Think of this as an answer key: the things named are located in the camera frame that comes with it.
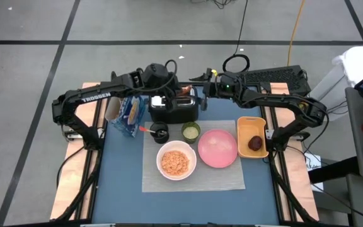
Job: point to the blue Frosted Flakes cereal box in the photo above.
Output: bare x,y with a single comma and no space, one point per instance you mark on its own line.
126,121

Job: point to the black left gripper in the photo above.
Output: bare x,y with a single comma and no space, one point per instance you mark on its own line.
156,75

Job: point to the black computer case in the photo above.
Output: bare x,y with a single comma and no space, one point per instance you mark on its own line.
273,75

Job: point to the green cup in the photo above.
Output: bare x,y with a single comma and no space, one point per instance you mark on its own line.
191,133

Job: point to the pink plate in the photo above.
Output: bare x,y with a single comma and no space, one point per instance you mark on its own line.
217,149

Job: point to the black aluminium table frame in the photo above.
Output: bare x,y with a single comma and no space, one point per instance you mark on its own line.
94,189

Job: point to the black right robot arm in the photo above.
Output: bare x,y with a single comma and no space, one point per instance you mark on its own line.
279,101

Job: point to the white paper sheet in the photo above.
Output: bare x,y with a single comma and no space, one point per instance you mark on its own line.
314,164

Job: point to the light wood side board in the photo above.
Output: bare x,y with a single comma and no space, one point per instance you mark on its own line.
306,189
66,195

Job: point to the white bowl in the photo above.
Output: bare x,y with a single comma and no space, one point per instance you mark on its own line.
159,160

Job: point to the white lined trash bin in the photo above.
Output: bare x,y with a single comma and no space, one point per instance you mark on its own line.
358,63

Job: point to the orange cereal flakes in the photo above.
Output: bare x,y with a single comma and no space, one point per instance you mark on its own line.
175,163

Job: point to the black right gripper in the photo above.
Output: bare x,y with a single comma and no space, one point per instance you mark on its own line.
222,86

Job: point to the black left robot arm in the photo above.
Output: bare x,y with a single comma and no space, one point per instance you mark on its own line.
93,96

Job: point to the yellow rectangular tray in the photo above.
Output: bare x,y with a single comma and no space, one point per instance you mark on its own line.
247,126

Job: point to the black cup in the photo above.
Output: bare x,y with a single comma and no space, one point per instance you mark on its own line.
160,137

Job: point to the beige woven placemat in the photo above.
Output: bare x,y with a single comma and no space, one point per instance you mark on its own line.
200,183

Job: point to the dark red apple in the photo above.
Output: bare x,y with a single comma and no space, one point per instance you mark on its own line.
255,143

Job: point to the black two-slot toaster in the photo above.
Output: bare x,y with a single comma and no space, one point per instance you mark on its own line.
184,115

